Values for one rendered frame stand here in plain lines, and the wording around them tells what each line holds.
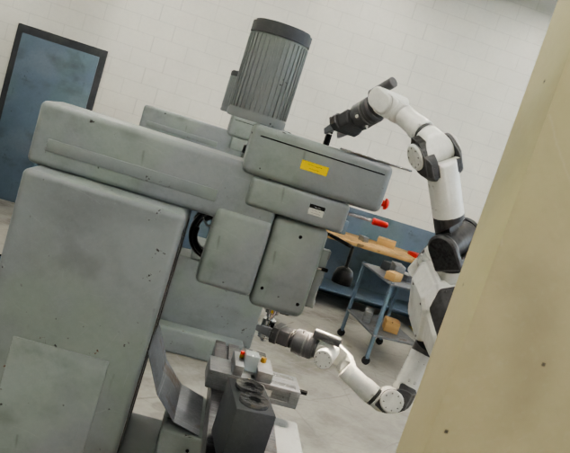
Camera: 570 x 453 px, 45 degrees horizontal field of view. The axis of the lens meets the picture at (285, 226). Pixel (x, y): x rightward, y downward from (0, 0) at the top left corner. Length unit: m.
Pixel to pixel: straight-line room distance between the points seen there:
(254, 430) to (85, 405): 0.57
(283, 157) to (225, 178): 0.20
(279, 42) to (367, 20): 6.83
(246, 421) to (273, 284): 0.49
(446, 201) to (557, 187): 1.39
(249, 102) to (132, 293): 0.70
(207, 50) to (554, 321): 8.36
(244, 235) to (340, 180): 0.36
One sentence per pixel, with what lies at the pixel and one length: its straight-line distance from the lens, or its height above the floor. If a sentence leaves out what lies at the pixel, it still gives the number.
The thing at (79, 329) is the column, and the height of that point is 1.12.
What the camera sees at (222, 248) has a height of 1.47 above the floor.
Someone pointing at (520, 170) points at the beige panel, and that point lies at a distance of 0.57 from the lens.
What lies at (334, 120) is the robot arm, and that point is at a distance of 2.21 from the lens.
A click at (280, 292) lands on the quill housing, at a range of 2.27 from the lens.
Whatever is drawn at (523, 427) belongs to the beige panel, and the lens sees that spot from 0.61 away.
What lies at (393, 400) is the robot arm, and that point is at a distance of 2.32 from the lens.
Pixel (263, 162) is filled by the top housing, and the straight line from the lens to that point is 2.17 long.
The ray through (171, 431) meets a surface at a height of 0.84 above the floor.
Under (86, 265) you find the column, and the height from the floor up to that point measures 1.33.
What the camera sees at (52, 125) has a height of 1.69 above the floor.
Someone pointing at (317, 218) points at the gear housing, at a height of 1.66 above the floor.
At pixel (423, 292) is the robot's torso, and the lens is 2.05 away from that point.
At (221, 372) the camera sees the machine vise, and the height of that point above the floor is 1.00.
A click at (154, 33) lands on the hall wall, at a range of 8.90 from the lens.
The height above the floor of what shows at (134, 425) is 0.73.
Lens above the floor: 1.90
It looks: 8 degrees down
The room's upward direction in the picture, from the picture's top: 18 degrees clockwise
